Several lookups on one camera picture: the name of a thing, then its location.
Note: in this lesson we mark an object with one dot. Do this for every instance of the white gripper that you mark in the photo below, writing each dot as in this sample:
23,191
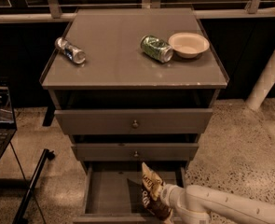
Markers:
169,194

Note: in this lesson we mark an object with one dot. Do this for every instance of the brown chip bag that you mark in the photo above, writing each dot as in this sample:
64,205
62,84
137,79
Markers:
152,186

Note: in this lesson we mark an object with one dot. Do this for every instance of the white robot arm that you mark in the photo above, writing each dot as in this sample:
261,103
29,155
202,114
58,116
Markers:
194,204

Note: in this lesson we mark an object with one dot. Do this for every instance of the grey middle drawer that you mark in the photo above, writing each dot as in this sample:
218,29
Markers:
135,151

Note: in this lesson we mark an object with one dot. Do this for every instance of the grey open bottom drawer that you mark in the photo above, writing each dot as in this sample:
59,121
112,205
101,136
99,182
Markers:
114,194

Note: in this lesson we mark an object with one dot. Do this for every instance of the grey top drawer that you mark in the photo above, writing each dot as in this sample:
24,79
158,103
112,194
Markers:
133,121

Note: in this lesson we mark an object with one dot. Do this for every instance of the grey drawer cabinet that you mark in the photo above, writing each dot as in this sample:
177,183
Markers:
118,75

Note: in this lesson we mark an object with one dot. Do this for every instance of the green soda can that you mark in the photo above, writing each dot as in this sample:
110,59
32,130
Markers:
156,48

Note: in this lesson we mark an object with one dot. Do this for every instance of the white paper bowl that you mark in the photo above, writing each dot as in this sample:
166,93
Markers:
189,45

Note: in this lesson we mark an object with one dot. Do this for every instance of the black tripod leg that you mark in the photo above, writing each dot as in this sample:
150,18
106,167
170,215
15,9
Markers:
30,186

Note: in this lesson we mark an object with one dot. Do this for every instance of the crushed silver blue can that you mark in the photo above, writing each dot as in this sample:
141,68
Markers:
73,53

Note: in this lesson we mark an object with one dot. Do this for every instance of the white diagonal post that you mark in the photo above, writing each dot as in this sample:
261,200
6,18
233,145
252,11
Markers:
263,85

